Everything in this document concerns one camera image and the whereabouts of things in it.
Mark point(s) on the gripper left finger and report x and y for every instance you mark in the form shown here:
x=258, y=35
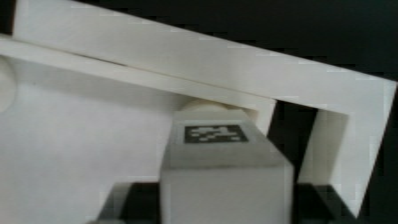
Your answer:
x=132, y=204

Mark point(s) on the white square tabletop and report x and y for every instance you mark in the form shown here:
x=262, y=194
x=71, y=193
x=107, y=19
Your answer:
x=86, y=113

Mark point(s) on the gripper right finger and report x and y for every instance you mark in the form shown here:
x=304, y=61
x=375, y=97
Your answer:
x=318, y=206

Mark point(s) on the white U-shaped obstacle wall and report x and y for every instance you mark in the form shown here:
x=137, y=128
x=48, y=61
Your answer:
x=121, y=47

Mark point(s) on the white table leg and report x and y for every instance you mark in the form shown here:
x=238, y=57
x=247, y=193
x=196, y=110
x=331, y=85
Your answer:
x=226, y=175

